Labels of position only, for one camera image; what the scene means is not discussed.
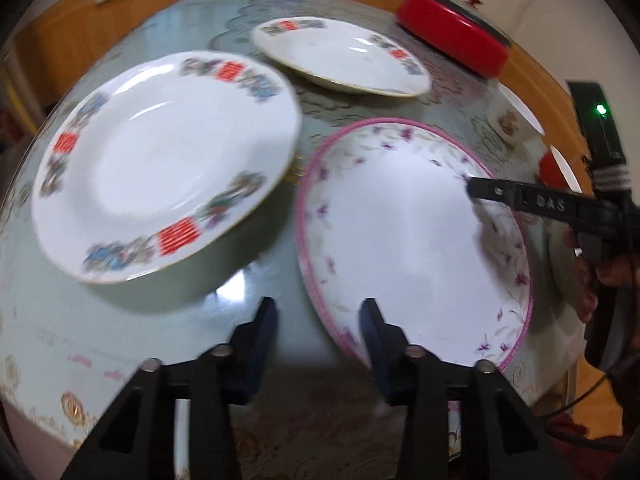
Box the red bowl white inside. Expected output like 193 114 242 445
538 146 582 193

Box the floral plastic tablecloth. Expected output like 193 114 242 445
0 0 591 480

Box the red electric cooking pot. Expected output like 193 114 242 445
396 0 512 79

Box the white bowl brown floral motif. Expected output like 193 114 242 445
487 82 544 146

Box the black cable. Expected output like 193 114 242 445
541 368 626 453

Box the person's right hand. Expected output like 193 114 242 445
574 252 639 323

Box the white plate red character pattern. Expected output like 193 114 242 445
32 51 302 284

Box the white plate pink purple rim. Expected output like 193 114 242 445
295 118 534 367

